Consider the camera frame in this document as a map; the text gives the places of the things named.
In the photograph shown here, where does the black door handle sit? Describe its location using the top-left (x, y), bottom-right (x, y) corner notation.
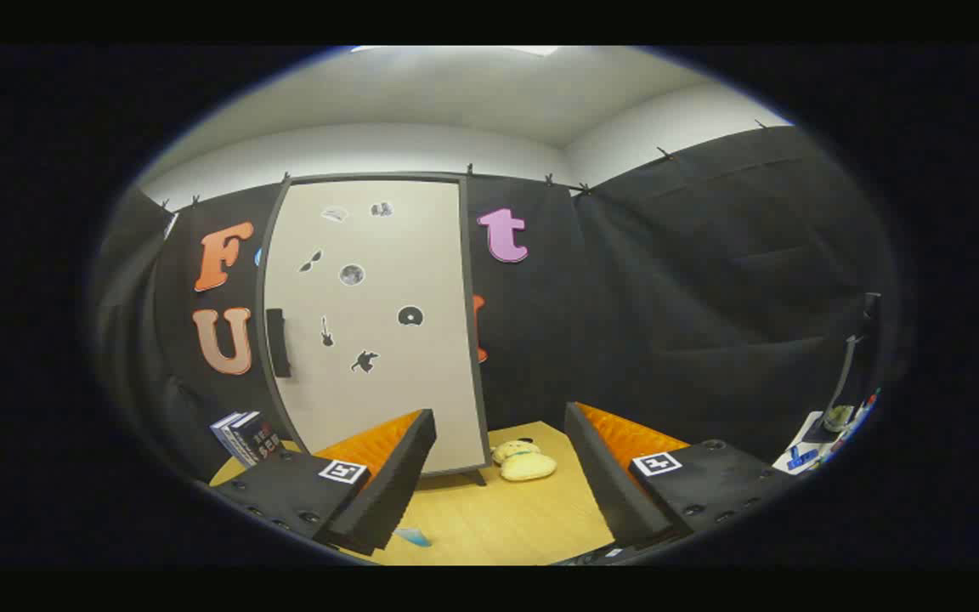
top-left (266, 308), bottom-right (292, 378)

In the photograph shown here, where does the grey white cabinet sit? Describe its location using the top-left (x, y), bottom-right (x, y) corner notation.
top-left (256, 173), bottom-right (493, 488)

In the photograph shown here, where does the black stand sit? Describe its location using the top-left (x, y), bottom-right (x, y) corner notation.
top-left (829, 292), bottom-right (883, 426)

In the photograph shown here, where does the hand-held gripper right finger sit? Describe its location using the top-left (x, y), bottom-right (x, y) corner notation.
top-left (563, 401), bottom-right (798, 549)

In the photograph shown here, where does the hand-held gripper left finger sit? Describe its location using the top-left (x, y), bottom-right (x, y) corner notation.
top-left (199, 408), bottom-right (439, 558)

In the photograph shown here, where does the yellow plush toy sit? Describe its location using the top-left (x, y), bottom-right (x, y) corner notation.
top-left (491, 439), bottom-right (558, 483)

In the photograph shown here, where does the light blue book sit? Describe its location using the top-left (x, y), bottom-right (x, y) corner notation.
top-left (210, 413), bottom-right (244, 467)

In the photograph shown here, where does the white side table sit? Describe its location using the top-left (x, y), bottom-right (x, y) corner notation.
top-left (772, 387), bottom-right (881, 477)

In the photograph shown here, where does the black backdrop cloth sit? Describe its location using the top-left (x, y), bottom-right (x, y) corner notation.
top-left (90, 123), bottom-right (903, 485)

